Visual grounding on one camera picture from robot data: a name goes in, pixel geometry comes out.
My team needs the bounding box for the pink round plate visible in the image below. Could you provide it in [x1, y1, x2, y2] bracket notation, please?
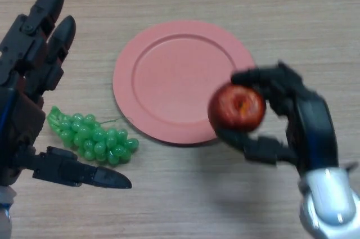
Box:
[112, 20, 258, 146]

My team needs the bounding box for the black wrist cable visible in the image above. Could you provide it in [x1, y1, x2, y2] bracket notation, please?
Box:
[341, 161, 360, 172]

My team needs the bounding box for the red apple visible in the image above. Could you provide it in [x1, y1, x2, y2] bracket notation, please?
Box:
[208, 84, 267, 133]

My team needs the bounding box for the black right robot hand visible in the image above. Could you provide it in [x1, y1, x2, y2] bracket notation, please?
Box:
[218, 61, 338, 177]

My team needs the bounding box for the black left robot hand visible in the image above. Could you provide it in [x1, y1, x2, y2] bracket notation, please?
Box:
[0, 0, 132, 190]

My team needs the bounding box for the green grape bunch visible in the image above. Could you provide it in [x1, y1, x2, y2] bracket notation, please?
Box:
[46, 106, 140, 166]

